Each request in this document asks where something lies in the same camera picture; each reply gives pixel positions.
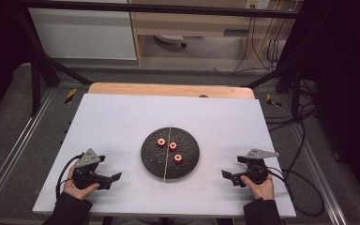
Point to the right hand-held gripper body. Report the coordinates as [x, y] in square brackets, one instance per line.
[256, 170]

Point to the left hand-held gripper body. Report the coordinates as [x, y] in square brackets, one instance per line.
[86, 175]

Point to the black round plate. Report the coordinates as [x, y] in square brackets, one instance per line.
[186, 162]

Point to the red cored hawthorn fruit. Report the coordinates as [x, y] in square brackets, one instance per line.
[172, 145]
[161, 142]
[177, 158]

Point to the thin wooden skewer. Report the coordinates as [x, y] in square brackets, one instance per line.
[167, 156]

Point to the person's left hand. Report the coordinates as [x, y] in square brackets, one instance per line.
[75, 189]

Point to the person's right hand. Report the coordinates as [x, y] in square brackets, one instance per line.
[262, 191]

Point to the wooden table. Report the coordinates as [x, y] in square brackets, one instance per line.
[156, 90]

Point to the black curtain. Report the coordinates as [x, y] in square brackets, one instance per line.
[0, 47]
[350, 78]

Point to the white cabinet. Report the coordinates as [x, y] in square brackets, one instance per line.
[81, 34]

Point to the chair base with caster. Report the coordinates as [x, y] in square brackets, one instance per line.
[170, 39]

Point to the light wooden desk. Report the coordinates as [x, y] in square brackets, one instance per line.
[184, 23]

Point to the white power strip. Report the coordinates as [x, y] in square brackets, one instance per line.
[258, 3]

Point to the aluminium floor rail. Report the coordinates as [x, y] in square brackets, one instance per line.
[322, 175]
[18, 137]

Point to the black metal frame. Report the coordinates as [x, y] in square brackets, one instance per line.
[168, 9]

